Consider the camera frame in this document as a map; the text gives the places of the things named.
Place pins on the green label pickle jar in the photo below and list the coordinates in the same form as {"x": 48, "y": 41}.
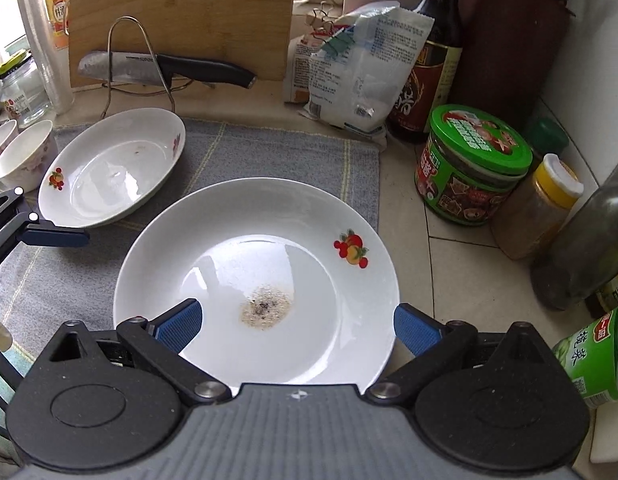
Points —
{"x": 599, "y": 355}

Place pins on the teal binder clip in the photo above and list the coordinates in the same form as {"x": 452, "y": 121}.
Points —
{"x": 334, "y": 46}

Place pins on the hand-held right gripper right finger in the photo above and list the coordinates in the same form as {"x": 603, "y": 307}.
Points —
{"x": 414, "y": 327}

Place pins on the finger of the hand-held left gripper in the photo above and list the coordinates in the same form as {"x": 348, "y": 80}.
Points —
{"x": 59, "y": 237}

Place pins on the white pink flower bowl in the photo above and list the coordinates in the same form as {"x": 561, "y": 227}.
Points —
{"x": 0, "y": 140}
{"x": 29, "y": 160}

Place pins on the green lid sauce jar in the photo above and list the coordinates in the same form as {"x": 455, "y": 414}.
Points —
{"x": 469, "y": 170}

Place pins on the checked kitchen towel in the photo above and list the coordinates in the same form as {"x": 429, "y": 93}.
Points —
{"x": 269, "y": 155}

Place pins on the metal binder clip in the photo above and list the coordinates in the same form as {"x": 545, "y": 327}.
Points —
{"x": 319, "y": 20}

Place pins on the yellow lid spice jar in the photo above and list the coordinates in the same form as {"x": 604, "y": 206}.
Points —
{"x": 534, "y": 215}

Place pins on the glass jar with yellow-green lid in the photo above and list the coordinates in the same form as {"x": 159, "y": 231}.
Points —
{"x": 26, "y": 95}

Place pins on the small green capped jar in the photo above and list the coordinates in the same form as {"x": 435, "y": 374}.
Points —
{"x": 549, "y": 137}

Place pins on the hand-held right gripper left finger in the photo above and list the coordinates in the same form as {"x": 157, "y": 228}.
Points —
{"x": 181, "y": 322}

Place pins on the bamboo cutting board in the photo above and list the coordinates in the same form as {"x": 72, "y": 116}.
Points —
{"x": 189, "y": 10}

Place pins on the orange cooking wine bottle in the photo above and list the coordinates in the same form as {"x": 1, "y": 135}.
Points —
{"x": 59, "y": 15}

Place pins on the yellow label sauce bottle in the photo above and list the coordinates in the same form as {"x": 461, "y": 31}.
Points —
{"x": 611, "y": 295}

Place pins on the white fruit print plate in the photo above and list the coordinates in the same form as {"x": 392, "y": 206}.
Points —
{"x": 114, "y": 175}

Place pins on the dark brown knife block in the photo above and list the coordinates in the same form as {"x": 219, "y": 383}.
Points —
{"x": 499, "y": 60}

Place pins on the white plastic container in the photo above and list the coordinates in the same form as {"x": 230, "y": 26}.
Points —
{"x": 611, "y": 440}

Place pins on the white plate with centre stain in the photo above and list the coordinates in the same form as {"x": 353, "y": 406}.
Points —
{"x": 269, "y": 260}

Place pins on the white bag with blue print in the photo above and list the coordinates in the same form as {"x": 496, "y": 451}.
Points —
{"x": 359, "y": 85}

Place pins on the white bag with red print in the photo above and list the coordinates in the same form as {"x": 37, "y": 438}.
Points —
{"x": 299, "y": 70}

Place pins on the clear plastic cup stack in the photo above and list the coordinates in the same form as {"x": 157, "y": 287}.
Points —
{"x": 44, "y": 60}

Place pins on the dark soy sauce bottle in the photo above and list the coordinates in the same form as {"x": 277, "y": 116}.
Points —
{"x": 429, "y": 85}

